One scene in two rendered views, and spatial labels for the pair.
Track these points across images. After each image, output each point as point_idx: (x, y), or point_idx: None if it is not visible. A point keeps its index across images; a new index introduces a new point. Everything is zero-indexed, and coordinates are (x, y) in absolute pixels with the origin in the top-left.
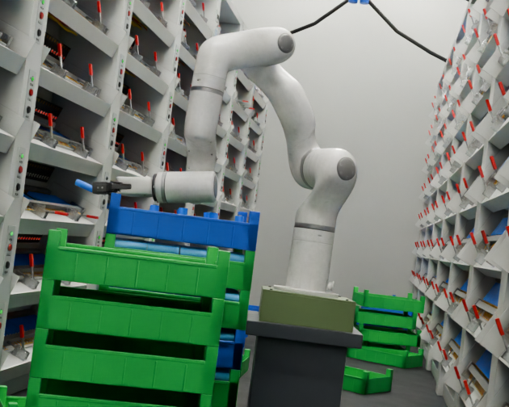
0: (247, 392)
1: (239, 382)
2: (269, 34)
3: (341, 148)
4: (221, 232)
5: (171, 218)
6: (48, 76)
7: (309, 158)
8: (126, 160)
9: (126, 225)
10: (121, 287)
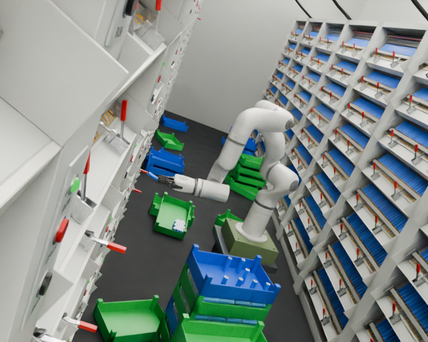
0: (199, 250)
1: (191, 234)
2: (282, 118)
3: (293, 172)
4: (259, 296)
5: (236, 289)
6: None
7: (274, 171)
8: None
9: (211, 292)
10: (200, 318)
